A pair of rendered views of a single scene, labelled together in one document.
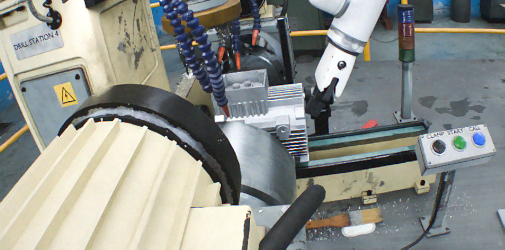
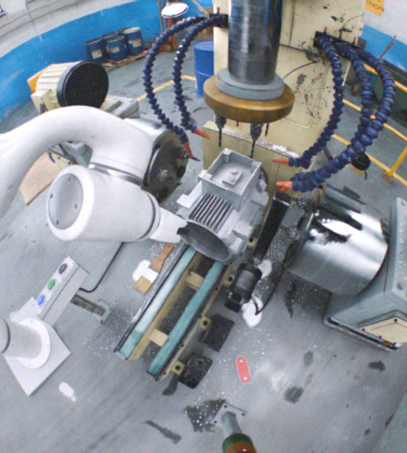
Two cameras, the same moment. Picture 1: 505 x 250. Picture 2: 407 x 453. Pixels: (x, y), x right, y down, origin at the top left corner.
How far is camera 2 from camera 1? 92 cm
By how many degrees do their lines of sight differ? 78
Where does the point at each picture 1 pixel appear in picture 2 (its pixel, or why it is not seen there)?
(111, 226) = (48, 78)
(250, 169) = not seen: hidden behind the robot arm
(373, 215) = (140, 285)
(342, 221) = (154, 265)
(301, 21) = not seen: outside the picture
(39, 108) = not seen: hidden behind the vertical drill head
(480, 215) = (79, 341)
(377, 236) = (126, 275)
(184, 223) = (46, 88)
